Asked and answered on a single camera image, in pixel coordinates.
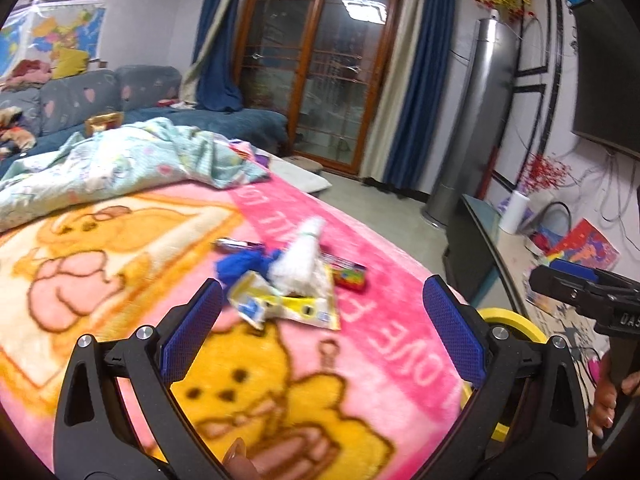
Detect blue heart patterned sofa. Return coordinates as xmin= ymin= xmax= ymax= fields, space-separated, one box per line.
xmin=0 ymin=65 xmax=290 ymax=181

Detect red pink clothes pile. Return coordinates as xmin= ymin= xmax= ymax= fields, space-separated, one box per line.
xmin=0 ymin=59 xmax=53 ymax=92

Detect blue plastic bag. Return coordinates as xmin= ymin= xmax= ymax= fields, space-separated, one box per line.
xmin=216 ymin=249 xmax=283 ymax=286

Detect pink bear printed blanket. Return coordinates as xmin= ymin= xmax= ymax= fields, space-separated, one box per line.
xmin=0 ymin=167 xmax=473 ymax=480

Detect black wall television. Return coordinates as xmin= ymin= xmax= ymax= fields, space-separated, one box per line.
xmin=570 ymin=0 xmax=640 ymax=161

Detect red candy wrapper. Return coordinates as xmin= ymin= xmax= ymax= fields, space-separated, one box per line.
xmin=320 ymin=252 xmax=368 ymax=291

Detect silver tower air conditioner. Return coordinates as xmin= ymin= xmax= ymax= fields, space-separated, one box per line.
xmin=420 ymin=15 xmax=518 ymax=231

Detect wooden glass sliding door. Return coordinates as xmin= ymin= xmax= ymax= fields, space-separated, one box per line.
xmin=232 ymin=0 xmax=408 ymax=176

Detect person's right hand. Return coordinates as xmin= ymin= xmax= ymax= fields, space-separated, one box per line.
xmin=589 ymin=355 xmax=640 ymax=438

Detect colourful clothes pile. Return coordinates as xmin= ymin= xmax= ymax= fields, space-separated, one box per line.
xmin=0 ymin=105 xmax=38 ymax=161

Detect country map poster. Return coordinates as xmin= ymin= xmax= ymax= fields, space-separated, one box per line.
xmin=22 ymin=5 xmax=108 ymax=68

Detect person's left hand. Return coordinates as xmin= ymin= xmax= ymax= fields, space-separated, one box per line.
xmin=224 ymin=437 xmax=271 ymax=480

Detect light blue cartoon quilt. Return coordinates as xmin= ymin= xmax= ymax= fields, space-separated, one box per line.
xmin=0 ymin=117 xmax=273 ymax=233

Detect tall black wall frame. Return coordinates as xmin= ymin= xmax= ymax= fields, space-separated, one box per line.
xmin=515 ymin=0 xmax=553 ymax=78

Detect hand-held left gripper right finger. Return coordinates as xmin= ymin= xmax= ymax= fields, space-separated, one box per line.
xmin=423 ymin=275 xmax=591 ymax=480

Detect gold box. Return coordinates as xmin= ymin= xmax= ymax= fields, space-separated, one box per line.
xmin=85 ymin=111 xmax=125 ymax=136

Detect yellow pillow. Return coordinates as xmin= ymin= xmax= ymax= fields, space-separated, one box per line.
xmin=50 ymin=47 xmax=91 ymax=80

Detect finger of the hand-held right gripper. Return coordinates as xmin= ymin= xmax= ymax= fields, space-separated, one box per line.
xmin=530 ymin=266 xmax=608 ymax=313
xmin=554 ymin=260 xmax=599 ymax=283

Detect white foam fruit net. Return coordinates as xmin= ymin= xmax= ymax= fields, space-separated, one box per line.
xmin=270 ymin=216 xmax=333 ymax=296

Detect yellow white plastic packet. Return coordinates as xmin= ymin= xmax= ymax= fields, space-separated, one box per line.
xmin=227 ymin=265 xmax=342 ymax=331

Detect world map poster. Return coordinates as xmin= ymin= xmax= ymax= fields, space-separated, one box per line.
xmin=0 ymin=25 xmax=28 ymax=78

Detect slanted black wall frame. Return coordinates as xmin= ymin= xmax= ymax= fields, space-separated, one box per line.
xmin=487 ymin=82 xmax=546 ymax=191

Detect black bin with yellow rim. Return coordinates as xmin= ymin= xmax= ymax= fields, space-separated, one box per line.
xmin=460 ymin=307 xmax=548 ymax=441

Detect black wall cables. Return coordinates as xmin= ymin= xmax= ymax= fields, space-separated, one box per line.
xmin=595 ymin=152 xmax=640 ymax=241

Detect black cable loop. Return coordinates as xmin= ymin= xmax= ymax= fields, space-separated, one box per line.
xmin=530 ymin=201 xmax=573 ymax=241

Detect purple foil snack wrapper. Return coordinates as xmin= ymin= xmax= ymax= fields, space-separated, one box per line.
xmin=212 ymin=239 xmax=266 ymax=253

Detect beige curtain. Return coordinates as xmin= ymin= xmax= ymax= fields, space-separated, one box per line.
xmin=360 ymin=0 xmax=431 ymax=181
xmin=177 ymin=0 xmax=251 ymax=106

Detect white vase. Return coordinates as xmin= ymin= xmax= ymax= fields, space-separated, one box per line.
xmin=500 ymin=190 xmax=531 ymax=235

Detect black glass television stand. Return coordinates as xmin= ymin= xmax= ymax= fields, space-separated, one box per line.
xmin=442 ymin=194 xmax=541 ymax=306

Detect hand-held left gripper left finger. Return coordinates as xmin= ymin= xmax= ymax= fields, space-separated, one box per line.
xmin=52 ymin=278 xmax=236 ymax=480

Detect grey floor mat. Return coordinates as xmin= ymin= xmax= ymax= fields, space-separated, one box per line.
xmin=270 ymin=152 xmax=331 ymax=193

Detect blue curtain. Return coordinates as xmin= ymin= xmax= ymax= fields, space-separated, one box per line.
xmin=382 ymin=0 xmax=458 ymax=196
xmin=192 ymin=0 xmax=261 ymax=111

